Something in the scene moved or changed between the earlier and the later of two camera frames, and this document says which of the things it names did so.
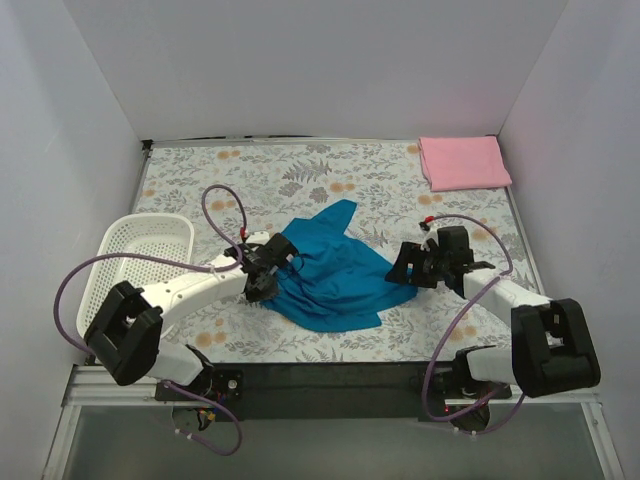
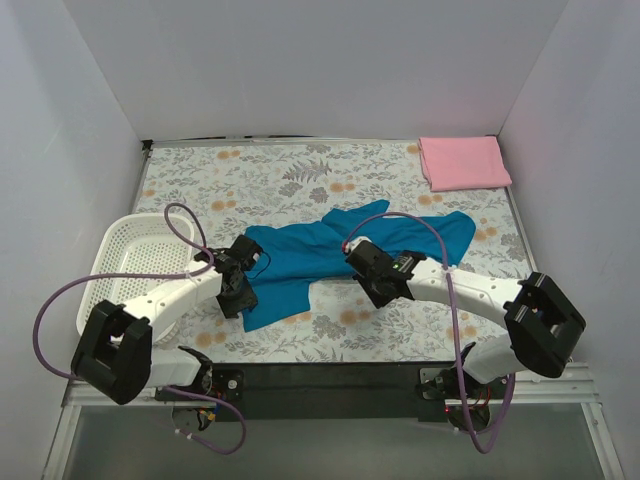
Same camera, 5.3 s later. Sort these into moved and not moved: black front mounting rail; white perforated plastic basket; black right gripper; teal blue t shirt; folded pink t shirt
Moved: black right gripper; teal blue t shirt
Not moved: folded pink t shirt; white perforated plastic basket; black front mounting rail
